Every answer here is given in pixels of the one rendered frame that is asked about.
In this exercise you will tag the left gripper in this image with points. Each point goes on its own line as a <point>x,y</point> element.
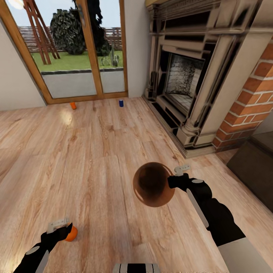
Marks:
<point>58,235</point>

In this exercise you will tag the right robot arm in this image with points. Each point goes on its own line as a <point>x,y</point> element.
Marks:
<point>239,254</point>

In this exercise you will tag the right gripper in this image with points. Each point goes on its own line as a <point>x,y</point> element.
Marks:
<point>175,181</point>

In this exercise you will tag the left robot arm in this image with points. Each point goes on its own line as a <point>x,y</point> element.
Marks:
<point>35,260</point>

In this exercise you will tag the door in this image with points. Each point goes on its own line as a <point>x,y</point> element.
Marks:
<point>75,49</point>

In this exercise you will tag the wood fireplace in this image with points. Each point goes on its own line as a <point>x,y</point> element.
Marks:
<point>202,54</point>

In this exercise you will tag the cabinet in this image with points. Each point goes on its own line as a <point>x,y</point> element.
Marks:
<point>253,165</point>

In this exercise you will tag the trash can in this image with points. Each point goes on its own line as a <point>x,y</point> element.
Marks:
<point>150,184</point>

